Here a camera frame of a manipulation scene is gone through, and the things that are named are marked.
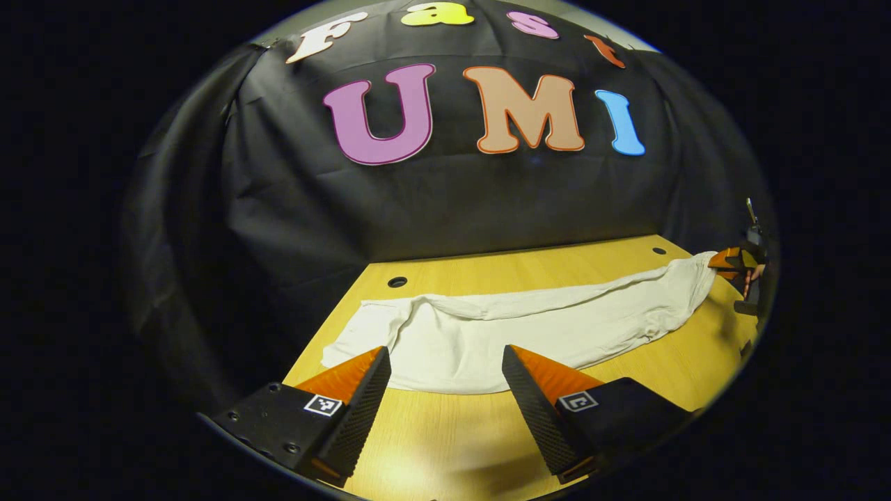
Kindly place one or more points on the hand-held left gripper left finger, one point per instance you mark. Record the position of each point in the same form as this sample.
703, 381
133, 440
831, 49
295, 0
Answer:
358, 421

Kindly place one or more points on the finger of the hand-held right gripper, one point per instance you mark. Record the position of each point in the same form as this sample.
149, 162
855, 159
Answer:
727, 259

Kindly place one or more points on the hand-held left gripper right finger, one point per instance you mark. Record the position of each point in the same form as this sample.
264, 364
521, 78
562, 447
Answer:
539, 421

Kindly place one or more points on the white jeans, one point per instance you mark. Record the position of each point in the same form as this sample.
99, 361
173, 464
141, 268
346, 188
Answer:
487, 341

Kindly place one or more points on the black backdrop cloth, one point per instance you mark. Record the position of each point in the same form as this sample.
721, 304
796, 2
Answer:
452, 202

